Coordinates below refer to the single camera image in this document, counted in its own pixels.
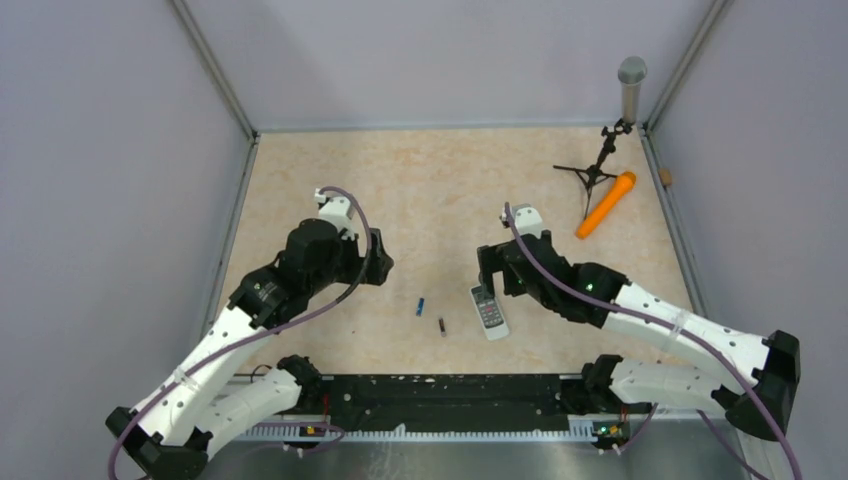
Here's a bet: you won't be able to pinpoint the white remote control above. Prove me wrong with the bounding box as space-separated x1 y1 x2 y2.
469 285 510 341

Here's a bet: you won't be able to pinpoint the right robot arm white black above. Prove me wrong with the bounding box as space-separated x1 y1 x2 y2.
477 230 800 441

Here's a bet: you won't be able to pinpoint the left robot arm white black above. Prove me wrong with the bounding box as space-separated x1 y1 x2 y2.
105 217 394 479

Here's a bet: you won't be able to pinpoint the black mini tripod stand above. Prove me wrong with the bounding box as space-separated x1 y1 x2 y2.
552 118 634 219

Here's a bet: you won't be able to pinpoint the orange toy microphone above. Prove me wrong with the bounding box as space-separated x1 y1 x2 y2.
575 171 637 239

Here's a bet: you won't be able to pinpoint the small tan block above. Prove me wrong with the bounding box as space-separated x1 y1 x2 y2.
657 167 673 188

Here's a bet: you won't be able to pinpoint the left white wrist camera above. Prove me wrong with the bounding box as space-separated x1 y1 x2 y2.
314 189 356 241

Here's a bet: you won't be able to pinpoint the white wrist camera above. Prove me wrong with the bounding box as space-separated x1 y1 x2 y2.
314 189 356 241
500 204 545 239

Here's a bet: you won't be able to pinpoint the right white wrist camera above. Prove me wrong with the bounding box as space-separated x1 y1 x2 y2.
500 204 545 239

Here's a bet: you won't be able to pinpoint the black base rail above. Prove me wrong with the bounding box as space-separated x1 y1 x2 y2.
288 374 650 433

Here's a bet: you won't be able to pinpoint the grey metal cylinder post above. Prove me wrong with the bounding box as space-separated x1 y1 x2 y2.
617 56 648 125

